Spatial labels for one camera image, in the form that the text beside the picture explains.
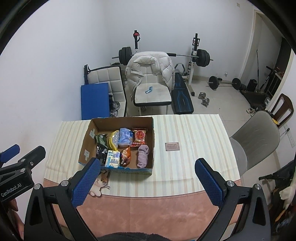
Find white padded chair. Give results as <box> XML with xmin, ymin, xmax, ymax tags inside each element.
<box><xmin>88</xmin><ymin>65</ymin><xmax>127</xmax><ymax>117</ymax></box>

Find cardboard box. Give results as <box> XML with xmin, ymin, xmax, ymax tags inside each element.
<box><xmin>78</xmin><ymin>116</ymin><xmax>155</xmax><ymax>175</ymax></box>

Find black weight bench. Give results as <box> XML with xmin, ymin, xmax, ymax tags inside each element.
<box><xmin>171</xmin><ymin>73</ymin><xmax>194</xmax><ymax>115</ymax></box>

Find person's left hand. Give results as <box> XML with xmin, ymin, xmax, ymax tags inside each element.
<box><xmin>8</xmin><ymin>198</ymin><xmax>25</xmax><ymax>240</ymax></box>

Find red snack packet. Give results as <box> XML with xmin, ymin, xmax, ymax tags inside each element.
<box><xmin>131</xmin><ymin>128</ymin><xmax>148</xmax><ymax>147</ymax></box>

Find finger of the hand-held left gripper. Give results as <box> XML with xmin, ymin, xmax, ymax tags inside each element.
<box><xmin>0</xmin><ymin>144</ymin><xmax>21</xmax><ymax>164</ymax></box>
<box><xmin>11</xmin><ymin>146</ymin><xmax>46</xmax><ymax>173</ymax></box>

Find black packet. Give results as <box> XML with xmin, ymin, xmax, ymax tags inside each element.
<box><xmin>96</xmin><ymin>144</ymin><xmax>109</xmax><ymax>163</ymax></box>

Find short barbell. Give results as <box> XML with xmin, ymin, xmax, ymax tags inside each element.
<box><xmin>208</xmin><ymin>76</ymin><xmax>242</xmax><ymax>90</ymax></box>

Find light blue packet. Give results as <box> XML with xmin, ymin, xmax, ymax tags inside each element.
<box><xmin>118</xmin><ymin>128</ymin><xmax>134</xmax><ymax>148</ymax></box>

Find pink blanket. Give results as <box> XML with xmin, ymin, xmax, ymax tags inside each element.
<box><xmin>44</xmin><ymin>178</ymin><xmax>242</xmax><ymax>235</ymax></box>

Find blue foam mat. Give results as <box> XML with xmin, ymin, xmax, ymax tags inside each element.
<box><xmin>80</xmin><ymin>82</ymin><xmax>110</xmax><ymax>120</ymax></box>

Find cat plush toy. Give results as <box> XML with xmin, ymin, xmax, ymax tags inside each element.
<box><xmin>90</xmin><ymin>170</ymin><xmax>110</xmax><ymax>197</ymax></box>

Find striped tablecloth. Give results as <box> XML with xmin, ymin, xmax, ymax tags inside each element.
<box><xmin>43</xmin><ymin>114</ymin><xmax>241</xmax><ymax>198</ymax></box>

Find white door frame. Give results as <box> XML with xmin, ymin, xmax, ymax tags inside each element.
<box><xmin>239</xmin><ymin>10</ymin><xmax>296</xmax><ymax>82</ymax></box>

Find brown wooden chair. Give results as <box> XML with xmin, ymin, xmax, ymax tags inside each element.
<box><xmin>269</xmin><ymin>93</ymin><xmax>294</xmax><ymax>127</ymax></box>

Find white office chair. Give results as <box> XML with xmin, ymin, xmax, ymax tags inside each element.
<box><xmin>126</xmin><ymin>52</ymin><xmax>173</xmax><ymax>108</ymax></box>

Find white goose plush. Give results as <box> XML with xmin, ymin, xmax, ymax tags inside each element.
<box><xmin>279</xmin><ymin>185</ymin><xmax>295</xmax><ymax>210</ymax></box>

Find orange snack packet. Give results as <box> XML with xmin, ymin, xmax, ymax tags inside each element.
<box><xmin>120</xmin><ymin>146</ymin><xmax>131</xmax><ymax>168</ymax></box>

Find white barbell rack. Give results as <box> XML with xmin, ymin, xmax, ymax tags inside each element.
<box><xmin>133</xmin><ymin>30</ymin><xmax>201</xmax><ymax>96</ymax></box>

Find yellow and silver packet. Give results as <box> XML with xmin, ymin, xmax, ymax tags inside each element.
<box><xmin>109</xmin><ymin>130</ymin><xmax>121</xmax><ymax>150</ymax></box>

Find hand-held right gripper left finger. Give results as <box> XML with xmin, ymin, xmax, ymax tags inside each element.
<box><xmin>23</xmin><ymin>158</ymin><xmax>101</xmax><ymax>241</ymax></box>

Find kick scooter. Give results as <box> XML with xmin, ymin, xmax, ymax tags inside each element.
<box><xmin>259</xmin><ymin>66</ymin><xmax>278</xmax><ymax>93</ymax></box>

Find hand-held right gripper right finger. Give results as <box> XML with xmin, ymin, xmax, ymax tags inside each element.
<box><xmin>195</xmin><ymin>158</ymin><xmax>271</xmax><ymax>241</ymax></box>

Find chrome weight plates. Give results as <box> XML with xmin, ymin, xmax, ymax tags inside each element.
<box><xmin>109</xmin><ymin>101</ymin><xmax>121</xmax><ymax>117</ymax></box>

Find barbell with black plates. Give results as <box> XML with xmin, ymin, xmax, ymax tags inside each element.
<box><xmin>112</xmin><ymin>47</ymin><xmax>214</xmax><ymax>68</ymax></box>

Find dark wooden crate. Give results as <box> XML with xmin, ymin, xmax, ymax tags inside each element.
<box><xmin>242</xmin><ymin>89</ymin><xmax>267</xmax><ymax>107</ymax></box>

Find black folding stand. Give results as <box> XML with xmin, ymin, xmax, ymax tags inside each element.
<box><xmin>258</xmin><ymin>160</ymin><xmax>296</xmax><ymax>207</ymax></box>

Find black bag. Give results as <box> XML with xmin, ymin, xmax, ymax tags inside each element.
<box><xmin>246</xmin><ymin>79</ymin><xmax>258</xmax><ymax>91</ymax></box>

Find dark fleece garment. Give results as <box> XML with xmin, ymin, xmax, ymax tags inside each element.
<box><xmin>97</xmin><ymin>232</ymin><xmax>202</xmax><ymax>241</ymax></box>

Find white and blue tissue pack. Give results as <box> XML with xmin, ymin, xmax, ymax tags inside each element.
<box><xmin>105</xmin><ymin>150</ymin><xmax>121</xmax><ymax>168</ymax></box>

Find purple socks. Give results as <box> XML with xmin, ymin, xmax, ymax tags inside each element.
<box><xmin>137</xmin><ymin>145</ymin><xmax>150</xmax><ymax>169</ymax></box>

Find dark green packet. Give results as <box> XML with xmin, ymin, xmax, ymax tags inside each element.
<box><xmin>95</xmin><ymin>134</ymin><xmax>108</xmax><ymax>149</ymax></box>

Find white puffer jacket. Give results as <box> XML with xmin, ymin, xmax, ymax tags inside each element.
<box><xmin>125</xmin><ymin>51</ymin><xmax>176</xmax><ymax>99</ymax></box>

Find grey upholstered chair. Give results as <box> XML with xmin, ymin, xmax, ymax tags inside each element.
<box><xmin>229</xmin><ymin>111</ymin><xmax>281</xmax><ymax>177</ymax></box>

